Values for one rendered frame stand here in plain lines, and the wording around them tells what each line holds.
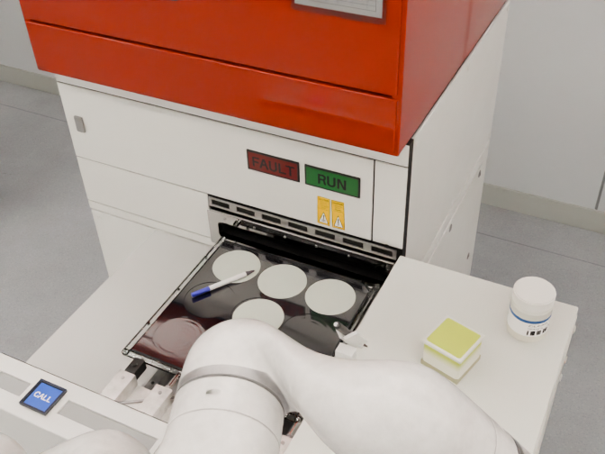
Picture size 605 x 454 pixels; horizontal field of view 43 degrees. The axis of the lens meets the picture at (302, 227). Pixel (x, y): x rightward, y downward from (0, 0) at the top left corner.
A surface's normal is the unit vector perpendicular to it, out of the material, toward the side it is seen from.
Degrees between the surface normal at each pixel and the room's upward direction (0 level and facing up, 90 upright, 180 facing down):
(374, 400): 34
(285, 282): 0
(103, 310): 0
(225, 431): 15
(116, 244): 90
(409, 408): 39
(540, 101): 90
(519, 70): 90
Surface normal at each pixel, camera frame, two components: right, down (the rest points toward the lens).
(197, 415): -0.36, -0.73
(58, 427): -0.04, -0.77
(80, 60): -0.44, 0.58
